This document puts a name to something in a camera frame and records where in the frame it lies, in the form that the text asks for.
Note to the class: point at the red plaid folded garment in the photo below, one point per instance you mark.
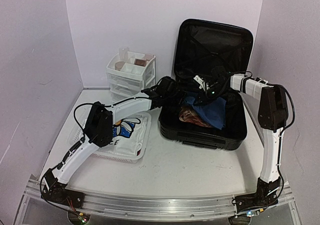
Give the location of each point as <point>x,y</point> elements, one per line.
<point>188,115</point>

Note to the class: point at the octagonal beige powder jar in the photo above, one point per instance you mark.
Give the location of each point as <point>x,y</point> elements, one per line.
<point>119,65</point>

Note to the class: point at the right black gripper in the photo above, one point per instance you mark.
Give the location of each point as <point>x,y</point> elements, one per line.
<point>204,99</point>

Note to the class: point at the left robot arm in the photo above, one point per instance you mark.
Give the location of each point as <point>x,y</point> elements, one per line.
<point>98,133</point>

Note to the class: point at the small pink square box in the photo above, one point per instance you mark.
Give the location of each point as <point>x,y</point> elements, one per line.
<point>148,57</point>

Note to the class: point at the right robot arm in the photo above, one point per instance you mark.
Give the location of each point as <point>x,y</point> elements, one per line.
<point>272,117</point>

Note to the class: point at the black ribbed hard-shell suitcase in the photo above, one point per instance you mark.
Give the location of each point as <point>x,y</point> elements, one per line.
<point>203,46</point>

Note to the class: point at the white plastic drawer organizer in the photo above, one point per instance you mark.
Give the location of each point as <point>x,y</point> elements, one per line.
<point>132,78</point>

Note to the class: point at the white garment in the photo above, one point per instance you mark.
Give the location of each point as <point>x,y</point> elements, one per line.
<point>128,136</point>

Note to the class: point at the square bronze compact case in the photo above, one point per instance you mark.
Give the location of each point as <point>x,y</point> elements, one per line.
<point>140,62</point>

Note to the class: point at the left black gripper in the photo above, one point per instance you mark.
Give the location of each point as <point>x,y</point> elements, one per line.
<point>180,95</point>

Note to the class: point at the translucent pink cylindrical container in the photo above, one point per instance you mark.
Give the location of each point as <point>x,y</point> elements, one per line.
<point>123,54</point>

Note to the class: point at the navy blue garment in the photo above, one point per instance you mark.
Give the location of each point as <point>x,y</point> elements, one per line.
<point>213,113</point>

